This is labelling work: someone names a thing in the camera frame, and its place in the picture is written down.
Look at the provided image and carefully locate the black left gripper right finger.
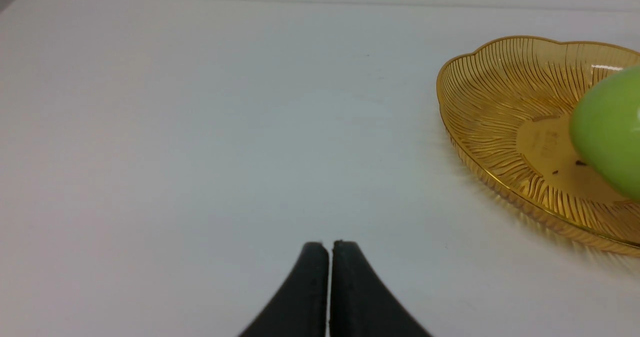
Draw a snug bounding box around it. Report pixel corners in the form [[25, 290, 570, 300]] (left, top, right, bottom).
[[330, 240, 431, 337]]

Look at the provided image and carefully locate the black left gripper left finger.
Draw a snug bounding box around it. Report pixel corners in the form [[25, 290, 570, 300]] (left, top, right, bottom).
[[240, 242, 330, 337]]

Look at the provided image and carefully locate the green apple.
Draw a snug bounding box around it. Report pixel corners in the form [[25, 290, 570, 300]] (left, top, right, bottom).
[[569, 65, 640, 201]]

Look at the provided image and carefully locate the amber plastic fruit plate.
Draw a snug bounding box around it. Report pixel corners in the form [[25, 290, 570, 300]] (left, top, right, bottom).
[[436, 35, 640, 257]]

